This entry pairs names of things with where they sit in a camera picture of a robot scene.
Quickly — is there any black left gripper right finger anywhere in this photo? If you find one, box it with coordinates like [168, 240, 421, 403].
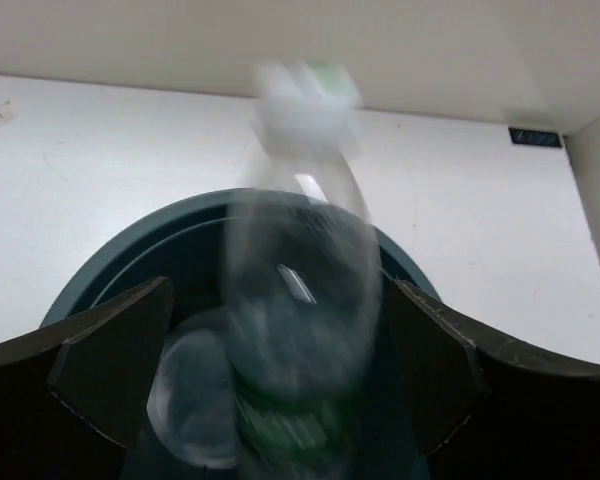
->
[388, 281, 600, 479]

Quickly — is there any black label sticker right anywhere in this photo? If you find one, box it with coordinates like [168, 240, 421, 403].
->
[508, 127, 563, 149]

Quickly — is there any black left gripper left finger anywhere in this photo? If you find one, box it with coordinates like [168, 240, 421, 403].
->
[0, 277, 174, 479]

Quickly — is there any dark teal plastic bin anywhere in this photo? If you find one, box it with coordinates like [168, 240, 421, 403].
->
[42, 188, 430, 479]

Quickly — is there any clear bottle white cap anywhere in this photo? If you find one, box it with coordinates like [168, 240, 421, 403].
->
[147, 62, 382, 479]

